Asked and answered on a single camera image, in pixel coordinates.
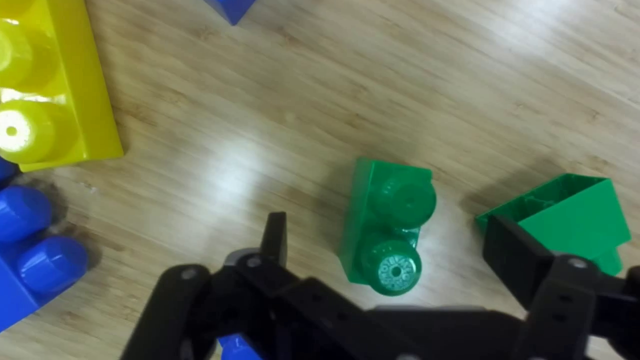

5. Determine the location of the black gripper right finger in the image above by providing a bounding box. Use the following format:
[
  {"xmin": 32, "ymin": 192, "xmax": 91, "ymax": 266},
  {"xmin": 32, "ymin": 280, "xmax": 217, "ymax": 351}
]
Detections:
[{"xmin": 482, "ymin": 214, "xmax": 640, "ymax": 360}]

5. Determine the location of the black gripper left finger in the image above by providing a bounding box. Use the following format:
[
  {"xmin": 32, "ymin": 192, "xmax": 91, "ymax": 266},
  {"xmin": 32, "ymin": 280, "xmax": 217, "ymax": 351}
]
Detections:
[{"xmin": 118, "ymin": 210, "xmax": 365, "ymax": 360}]

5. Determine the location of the green building block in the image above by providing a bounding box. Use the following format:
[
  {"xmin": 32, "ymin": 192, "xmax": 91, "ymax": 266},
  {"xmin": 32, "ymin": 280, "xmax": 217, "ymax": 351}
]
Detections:
[
  {"xmin": 339, "ymin": 156, "xmax": 439, "ymax": 298},
  {"xmin": 473, "ymin": 172, "xmax": 633, "ymax": 280}
]

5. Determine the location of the blue square building block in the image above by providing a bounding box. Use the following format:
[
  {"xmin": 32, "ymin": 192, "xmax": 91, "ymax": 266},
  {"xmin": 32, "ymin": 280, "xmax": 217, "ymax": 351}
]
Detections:
[{"xmin": 203, "ymin": 0, "xmax": 259, "ymax": 27}]

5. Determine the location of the wide long blue building block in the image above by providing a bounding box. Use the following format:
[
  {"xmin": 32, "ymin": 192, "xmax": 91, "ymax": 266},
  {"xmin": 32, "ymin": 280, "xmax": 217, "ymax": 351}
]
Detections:
[{"xmin": 0, "ymin": 157, "xmax": 90, "ymax": 334}]

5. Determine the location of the yellow building block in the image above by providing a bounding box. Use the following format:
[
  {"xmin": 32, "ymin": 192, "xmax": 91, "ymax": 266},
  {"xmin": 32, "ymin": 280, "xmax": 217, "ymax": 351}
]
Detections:
[{"xmin": 0, "ymin": 0, "xmax": 125, "ymax": 173}]

